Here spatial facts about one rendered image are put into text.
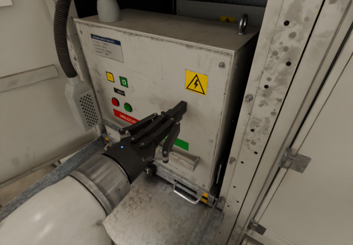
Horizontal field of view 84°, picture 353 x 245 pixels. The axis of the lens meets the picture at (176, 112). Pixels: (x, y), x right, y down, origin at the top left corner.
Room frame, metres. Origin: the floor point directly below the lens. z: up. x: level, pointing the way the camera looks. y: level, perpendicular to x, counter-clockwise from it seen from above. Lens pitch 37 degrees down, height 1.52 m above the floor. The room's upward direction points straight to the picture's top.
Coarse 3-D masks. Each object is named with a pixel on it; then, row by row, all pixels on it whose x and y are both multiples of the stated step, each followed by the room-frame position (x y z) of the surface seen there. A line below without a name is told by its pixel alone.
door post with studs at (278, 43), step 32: (288, 0) 0.32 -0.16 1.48; (320, 0) 0.30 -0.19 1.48; (288, 32) 0.31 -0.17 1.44; (256, 64) 0.34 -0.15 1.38; (288, 64) 0.31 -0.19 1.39; (256, 96) 0.33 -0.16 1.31; (256, 128) 0.31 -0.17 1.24; (256, 160) 0.30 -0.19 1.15; (224, 192) 0.33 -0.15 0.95; (224, 224) 0.31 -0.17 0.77
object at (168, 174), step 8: (104, 136) 0.62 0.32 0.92; (112, 144) 0.59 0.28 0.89; (160, 168) 0.45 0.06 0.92; (160, 176) 0.45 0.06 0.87; (168, 176) 0.43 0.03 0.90; (176, 176) 0.41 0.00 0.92; (176, 184) 0.41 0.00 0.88; (184, 184) 0.39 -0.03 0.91; (192, 184) 0.38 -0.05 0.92; (192, 192) 0.37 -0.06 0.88; (208, 192) 0.35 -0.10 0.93; (216, 192) 0.35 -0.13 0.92; (208, 200) 0.34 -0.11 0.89
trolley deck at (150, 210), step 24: (144, 192) 0.40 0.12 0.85; (168, 192) 0.40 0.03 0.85; (120, 216) 0.31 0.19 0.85; (144, 216) 0.31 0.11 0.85; (168, 216) 0.31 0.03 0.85; (192, 216) 0.31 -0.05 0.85; (216, 216) 0.31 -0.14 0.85; (120, 240) 0.24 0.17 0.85; (144, 240) 0.24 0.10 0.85; (168, 240) 0.24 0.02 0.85
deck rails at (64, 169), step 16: (96, 144) 0.60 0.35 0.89; (80, 160) 0.53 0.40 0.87; (48, 176) 0.43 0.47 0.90; (64, 176) 0.46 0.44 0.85; (32, 192) 0.37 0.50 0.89; (0, 208) 0.30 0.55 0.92; (16, 208) 0.32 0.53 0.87; (208, 208) 0.34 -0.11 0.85; (208, 224) 0.28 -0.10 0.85; (192, 240) 0.24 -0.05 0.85
